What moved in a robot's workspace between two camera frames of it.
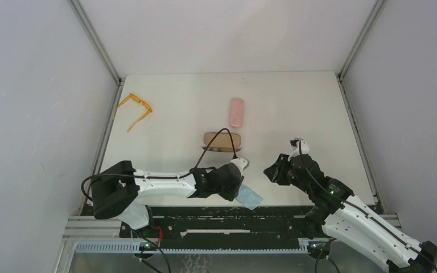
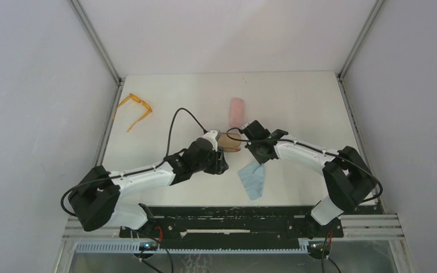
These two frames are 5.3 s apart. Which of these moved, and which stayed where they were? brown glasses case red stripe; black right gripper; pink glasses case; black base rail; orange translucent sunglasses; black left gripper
Moved: black left gripper; black right gripper
Stayed: black base rail; brown glasses case red stripe; pink glasses case; orange translucent sunglasses
